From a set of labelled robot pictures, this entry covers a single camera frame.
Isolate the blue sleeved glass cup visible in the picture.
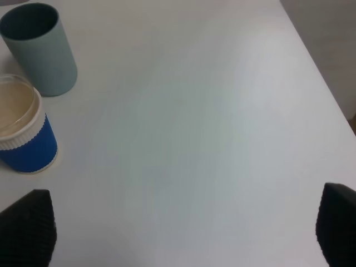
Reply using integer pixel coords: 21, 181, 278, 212
1, 75, 58, 174

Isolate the teal cylindrical cup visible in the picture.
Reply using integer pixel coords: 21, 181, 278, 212
1, 3, 78, 97

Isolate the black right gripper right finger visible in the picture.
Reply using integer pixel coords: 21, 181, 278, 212
315, 183, 355, 266

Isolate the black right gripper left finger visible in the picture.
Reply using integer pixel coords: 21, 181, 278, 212
1, 189, 57, 266

